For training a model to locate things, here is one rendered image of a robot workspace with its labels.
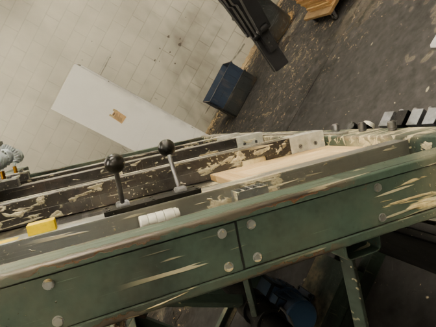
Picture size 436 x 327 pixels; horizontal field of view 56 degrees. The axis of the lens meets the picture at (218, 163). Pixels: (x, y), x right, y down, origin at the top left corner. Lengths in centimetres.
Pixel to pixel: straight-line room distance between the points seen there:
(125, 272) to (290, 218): 26
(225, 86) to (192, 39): 126
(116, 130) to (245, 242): 445
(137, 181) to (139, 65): 524
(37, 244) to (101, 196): 39
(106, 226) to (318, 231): 40
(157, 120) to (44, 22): 233
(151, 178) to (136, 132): 384
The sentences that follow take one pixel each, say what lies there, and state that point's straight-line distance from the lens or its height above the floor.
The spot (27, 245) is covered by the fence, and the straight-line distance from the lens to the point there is 85.
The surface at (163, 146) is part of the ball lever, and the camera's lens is 89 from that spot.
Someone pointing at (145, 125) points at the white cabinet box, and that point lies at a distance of 502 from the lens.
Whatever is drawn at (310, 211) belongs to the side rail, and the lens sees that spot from 67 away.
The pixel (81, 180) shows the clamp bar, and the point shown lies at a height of 151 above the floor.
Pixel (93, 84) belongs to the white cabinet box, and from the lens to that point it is 499.
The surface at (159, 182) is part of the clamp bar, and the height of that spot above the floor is 133.
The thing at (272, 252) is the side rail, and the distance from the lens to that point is 66.
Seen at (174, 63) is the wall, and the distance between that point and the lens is 642.
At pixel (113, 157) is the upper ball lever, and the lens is 78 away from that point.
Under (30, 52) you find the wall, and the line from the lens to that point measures 650.
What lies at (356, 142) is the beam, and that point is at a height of 90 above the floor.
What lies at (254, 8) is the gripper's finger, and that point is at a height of 143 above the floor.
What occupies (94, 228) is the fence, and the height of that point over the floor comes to 148.
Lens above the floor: 157
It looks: 17 degrees down
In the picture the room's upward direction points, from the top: 62 degrees counter-clockwise
